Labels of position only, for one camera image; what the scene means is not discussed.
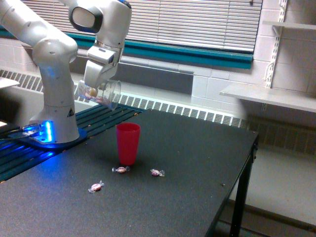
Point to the white gripper finger with beige pad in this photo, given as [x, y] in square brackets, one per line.
[93, 92]

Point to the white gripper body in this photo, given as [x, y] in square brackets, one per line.
[102, 65]

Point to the peppermint candies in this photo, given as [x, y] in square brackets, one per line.
[97, 99]

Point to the clear plastic cup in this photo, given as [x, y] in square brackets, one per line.
[111, 90]

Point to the peppermint candy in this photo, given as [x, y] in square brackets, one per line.
[157, 173]
[96, 187]
[121, 169]

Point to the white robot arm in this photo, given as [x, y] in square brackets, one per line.
[53, 51]

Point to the white radiator vent cover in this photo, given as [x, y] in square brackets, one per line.
[33, 83]

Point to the red plastic cup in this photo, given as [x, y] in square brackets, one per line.
[128, 135]

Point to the white board at left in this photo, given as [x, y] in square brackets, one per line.
[4, 83]

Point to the white window blinds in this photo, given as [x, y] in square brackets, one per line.
[229, 25]

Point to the black table leg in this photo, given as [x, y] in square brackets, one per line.
[242, 189]

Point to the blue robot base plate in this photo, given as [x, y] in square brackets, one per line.
[36, 140]

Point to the dark slatted mounting rail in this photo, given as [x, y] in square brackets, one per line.
[17, 156]

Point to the white shelf bracket rail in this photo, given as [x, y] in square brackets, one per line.
[270, 69]

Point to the white wall shelf upper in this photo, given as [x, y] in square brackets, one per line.
[288, 25]

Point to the white wall shelf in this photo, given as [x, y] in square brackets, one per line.
[288, 25]
[276, 97]

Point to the white wall shelf lower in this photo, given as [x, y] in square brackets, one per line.
[276, 97]

